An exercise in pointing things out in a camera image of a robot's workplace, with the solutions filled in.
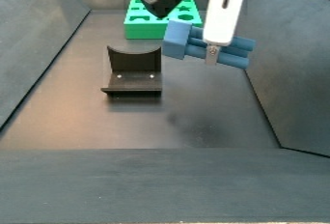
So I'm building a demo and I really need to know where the blue three prong object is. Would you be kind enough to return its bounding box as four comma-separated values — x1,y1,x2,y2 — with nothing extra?
163,20,255,70

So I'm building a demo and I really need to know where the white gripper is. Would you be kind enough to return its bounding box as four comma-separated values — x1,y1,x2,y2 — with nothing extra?
202,0,243,66

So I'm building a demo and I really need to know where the green shape sorting block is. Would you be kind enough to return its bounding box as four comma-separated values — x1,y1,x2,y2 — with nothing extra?
124,0,202,40

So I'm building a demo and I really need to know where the dark curved fixture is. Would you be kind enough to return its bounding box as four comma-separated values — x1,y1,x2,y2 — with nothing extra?
100,46,163,96

